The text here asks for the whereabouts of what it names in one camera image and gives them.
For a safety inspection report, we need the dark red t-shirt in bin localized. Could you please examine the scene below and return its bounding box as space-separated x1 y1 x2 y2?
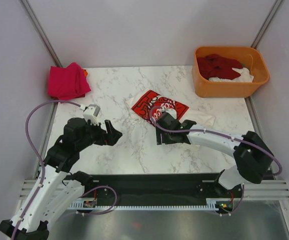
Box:
197 54 243 80

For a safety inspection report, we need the orange plastic bin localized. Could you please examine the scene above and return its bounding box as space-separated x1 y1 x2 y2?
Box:
192 46 270 98

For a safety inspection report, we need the folded pink t-shirt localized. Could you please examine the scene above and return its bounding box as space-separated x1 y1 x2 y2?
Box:
47 62 92 101

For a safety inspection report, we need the white slotted cable duct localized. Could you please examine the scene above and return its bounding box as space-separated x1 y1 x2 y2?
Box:
68 198 233 211

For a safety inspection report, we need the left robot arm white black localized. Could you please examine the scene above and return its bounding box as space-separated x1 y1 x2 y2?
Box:
0 117 123 240

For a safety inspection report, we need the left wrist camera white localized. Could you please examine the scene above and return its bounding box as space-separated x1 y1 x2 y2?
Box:
82 104 101 126

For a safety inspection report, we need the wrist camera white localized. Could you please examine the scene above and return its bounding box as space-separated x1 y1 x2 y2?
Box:
160 106 177 119
82 104 101 126

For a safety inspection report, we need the white t-shirt red print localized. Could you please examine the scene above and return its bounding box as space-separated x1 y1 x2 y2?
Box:
126 89 216 131

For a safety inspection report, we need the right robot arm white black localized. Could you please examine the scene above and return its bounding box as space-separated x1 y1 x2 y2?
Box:
151 112 274 197

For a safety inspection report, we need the white t-shirt in bin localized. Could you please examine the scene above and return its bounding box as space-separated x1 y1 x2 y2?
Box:
207 66 255 84

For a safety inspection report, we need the aluminium rail frame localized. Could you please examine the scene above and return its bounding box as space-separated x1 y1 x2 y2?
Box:
18 180 289 201

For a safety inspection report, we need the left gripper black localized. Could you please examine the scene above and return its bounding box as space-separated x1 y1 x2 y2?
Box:
77 118 122 151

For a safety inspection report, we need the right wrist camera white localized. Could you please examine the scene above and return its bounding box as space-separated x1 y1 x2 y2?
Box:
160 106 177 119

